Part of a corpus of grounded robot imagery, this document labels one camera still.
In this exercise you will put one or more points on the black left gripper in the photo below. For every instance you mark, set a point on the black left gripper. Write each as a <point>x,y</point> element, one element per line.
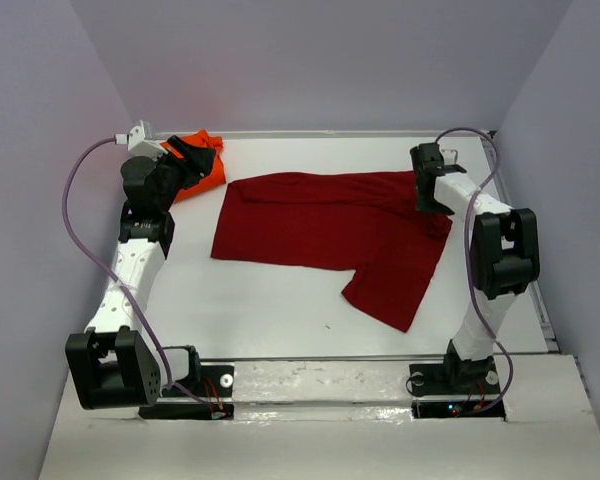
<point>196,161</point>

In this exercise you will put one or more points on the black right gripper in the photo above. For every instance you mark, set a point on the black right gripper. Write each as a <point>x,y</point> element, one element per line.
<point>424,205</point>

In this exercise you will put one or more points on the dark red t shirt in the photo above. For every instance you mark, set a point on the dark red t shirt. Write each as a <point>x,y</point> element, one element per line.
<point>367,223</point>

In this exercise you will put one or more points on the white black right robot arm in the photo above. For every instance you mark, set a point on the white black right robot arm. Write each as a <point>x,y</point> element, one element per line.
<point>479,213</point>

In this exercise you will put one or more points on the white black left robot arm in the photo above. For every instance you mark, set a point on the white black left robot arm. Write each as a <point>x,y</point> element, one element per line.
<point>118,360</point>

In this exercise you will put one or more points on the orange t shirt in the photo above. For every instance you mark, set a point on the orange t shirt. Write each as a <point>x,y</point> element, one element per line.
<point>217,177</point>

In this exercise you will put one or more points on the white front panel board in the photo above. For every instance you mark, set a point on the white front panel board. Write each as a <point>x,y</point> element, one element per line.
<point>549,432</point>

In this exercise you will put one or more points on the white table edge rail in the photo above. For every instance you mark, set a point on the white table edge rail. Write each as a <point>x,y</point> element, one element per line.
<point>287,134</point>

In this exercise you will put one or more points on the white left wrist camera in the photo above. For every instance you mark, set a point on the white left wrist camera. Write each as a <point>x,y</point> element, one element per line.
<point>140,141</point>

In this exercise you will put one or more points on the right side aluminium rail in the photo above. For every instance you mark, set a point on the right side aluminium rail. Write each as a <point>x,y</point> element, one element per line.
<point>519,264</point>

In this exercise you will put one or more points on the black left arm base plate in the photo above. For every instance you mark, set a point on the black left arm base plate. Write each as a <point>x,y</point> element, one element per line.
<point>208,399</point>

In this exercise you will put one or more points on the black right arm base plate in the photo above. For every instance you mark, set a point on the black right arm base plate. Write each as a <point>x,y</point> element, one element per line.
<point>436,396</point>

